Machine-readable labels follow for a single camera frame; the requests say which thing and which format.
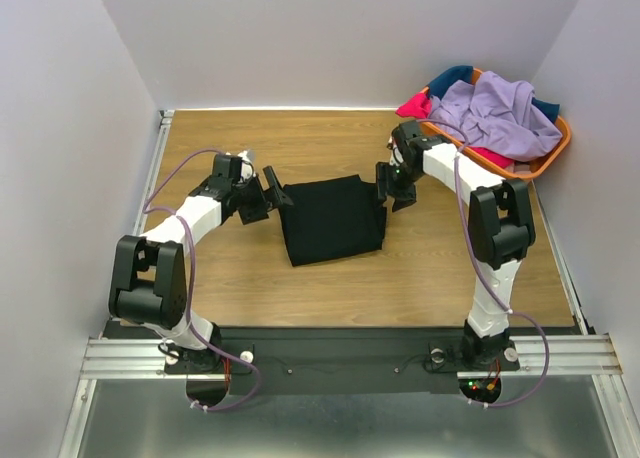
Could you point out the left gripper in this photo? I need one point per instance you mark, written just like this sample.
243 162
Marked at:
275 195

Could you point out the lavender t shirt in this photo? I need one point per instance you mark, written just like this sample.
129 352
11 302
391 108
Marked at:
497 115

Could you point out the black t shirt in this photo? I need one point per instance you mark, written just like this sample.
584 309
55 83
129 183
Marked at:
332 219

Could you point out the right side aluminium rail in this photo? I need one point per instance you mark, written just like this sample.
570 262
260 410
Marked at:
569 288

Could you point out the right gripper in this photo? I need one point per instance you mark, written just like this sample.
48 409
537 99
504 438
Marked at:
392 189

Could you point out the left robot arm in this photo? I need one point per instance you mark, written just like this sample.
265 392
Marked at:
153 276

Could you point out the aluminium frame rail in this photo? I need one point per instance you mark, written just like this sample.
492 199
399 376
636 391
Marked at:
570 355

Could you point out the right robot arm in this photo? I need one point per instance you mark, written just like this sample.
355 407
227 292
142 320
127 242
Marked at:
498 228

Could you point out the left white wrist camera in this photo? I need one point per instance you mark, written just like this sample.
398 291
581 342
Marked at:
247 165

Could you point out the dark blue t shirt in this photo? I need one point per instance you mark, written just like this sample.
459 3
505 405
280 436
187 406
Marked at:
440 85

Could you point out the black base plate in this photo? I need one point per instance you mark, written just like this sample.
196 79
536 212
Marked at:
310 383

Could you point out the pink t shirt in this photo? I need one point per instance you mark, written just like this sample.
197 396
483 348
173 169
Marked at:
417 107

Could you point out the orange laundry basket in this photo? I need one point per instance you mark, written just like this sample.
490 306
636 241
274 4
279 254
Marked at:
503 166

